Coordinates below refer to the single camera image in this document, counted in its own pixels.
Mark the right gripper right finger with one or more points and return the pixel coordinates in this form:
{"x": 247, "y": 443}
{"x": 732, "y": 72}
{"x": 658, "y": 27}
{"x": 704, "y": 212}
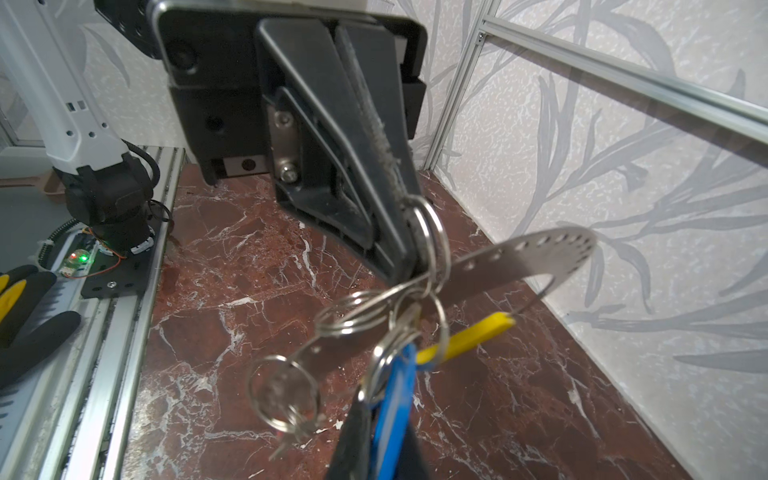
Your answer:
{"x": 411, "y": 464}

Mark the key with blue tag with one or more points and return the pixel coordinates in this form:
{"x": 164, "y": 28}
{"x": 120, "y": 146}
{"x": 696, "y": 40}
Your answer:
{"x": 392, "y": 413}

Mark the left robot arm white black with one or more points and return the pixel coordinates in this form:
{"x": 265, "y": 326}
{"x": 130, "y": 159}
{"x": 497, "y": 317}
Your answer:
{"x": 106, "y": 186}

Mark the yellow black work glove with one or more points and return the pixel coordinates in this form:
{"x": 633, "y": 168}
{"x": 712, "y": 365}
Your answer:
{"x": 24, "y": 343}

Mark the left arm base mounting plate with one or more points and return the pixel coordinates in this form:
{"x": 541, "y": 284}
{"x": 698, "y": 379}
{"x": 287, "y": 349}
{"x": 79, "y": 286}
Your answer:
{"x": 75, "y": 255}

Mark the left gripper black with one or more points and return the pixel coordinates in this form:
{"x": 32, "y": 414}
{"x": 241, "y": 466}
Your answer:
{"x": 333, "y": 81}

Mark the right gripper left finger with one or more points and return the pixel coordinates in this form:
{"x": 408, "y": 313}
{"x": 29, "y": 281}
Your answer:
{"x": 351, "y": 457}

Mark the aluminium front rail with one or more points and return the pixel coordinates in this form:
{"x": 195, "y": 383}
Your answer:
{"x": 69, "y": 418}

